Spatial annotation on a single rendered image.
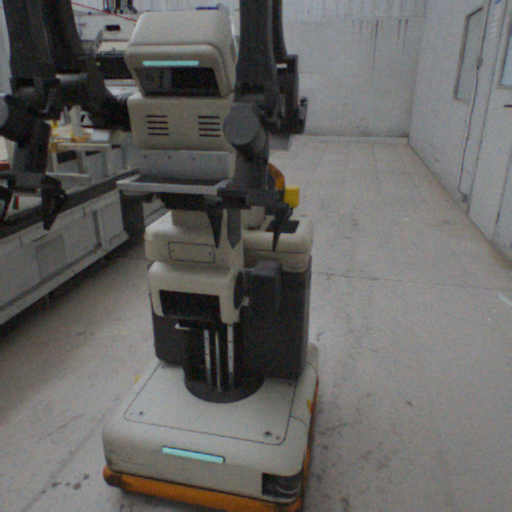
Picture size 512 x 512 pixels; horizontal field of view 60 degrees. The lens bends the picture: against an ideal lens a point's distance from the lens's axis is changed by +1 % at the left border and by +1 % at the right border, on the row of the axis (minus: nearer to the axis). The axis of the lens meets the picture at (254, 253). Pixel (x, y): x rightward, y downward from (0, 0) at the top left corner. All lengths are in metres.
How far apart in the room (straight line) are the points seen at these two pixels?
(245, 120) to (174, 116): 0.39
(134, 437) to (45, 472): 0.46
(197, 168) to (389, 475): 1.22
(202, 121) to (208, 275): 0.37
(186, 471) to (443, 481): 0.86
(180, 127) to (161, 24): 0.21
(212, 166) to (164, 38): 0.27
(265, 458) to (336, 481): 0.40
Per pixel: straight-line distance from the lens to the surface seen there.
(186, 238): 1.13
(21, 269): 2.72
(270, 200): 0.72
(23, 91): 0.98
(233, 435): 1.41
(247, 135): 0.69
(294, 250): 1.35
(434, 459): 1.85
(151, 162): 1.09
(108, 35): 4.92
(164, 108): 1.07
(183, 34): 1.02
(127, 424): 1.49
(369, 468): 1.76
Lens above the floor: 1.25
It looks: 21 degrees down
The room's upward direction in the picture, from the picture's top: straight up
